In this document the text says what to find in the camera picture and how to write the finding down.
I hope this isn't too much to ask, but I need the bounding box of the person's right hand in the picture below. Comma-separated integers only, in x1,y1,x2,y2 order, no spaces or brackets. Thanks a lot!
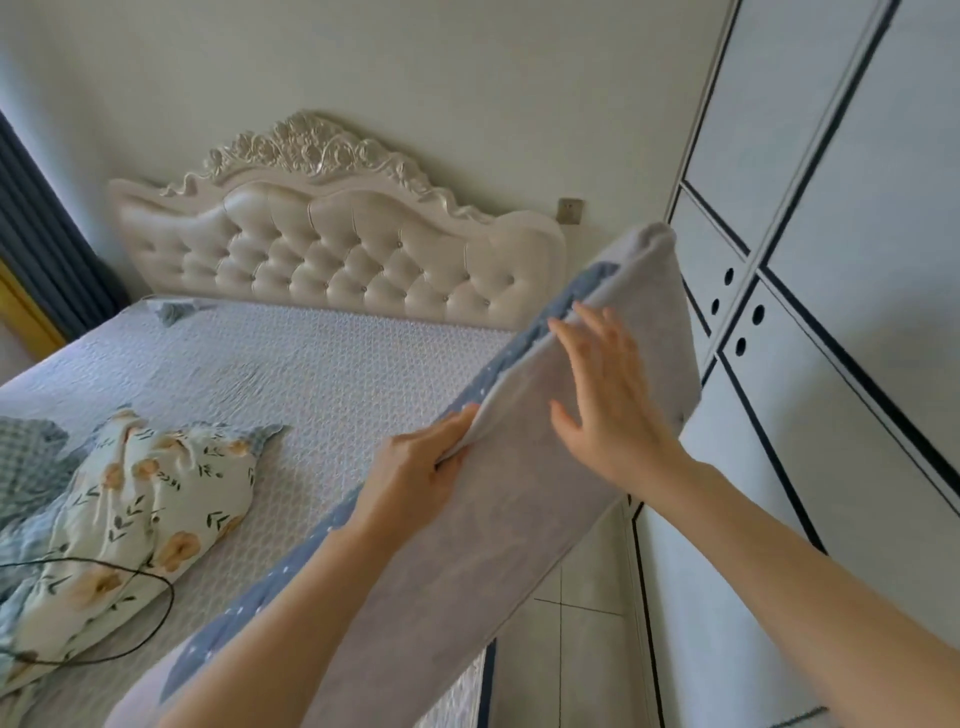
546,301,709,498

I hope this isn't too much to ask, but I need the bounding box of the person's left hand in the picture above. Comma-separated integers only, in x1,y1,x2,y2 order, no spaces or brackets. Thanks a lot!
349,403,482,543

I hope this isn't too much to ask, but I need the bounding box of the grey mat with blue dotted side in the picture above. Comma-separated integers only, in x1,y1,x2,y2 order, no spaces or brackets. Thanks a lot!
103,221,704,728

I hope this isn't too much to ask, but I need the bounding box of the person's right forearm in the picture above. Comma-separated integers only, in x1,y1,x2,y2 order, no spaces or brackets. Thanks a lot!
651,461,960,728

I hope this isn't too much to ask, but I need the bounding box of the person's left forearm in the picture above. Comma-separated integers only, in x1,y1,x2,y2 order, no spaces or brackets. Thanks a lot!
153,516,402,728

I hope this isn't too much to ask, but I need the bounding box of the bed with white quilted sheet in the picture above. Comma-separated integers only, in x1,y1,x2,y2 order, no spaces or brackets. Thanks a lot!
0,296,530,728

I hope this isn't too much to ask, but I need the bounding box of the cream tufted carved headboard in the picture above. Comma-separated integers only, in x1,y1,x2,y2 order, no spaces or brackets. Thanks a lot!
107,110,568,332

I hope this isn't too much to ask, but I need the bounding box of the white wardrobe with black lines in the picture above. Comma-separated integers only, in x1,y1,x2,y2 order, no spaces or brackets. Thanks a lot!
624,0,960,728

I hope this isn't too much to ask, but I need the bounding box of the small blue checkered cloth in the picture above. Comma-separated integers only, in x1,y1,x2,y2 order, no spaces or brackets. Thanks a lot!
144,297,220,328

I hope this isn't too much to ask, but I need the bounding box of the floral pillow with checkered trim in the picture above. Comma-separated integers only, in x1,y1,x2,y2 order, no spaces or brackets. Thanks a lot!
0,407,290,699

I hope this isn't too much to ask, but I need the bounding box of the blue checkered blanket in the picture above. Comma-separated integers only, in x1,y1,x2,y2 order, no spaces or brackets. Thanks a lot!
0,415,99,676

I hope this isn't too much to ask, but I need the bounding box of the yellow curtain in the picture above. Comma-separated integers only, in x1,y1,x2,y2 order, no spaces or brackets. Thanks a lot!
0,258,67,363

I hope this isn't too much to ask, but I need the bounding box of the dark blue-grey curtain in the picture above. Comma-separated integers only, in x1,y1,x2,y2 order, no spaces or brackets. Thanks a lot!
0,111,130,345

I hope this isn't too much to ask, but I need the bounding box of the black cable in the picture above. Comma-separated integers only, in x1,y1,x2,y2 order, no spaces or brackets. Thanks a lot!
0,555,177,666

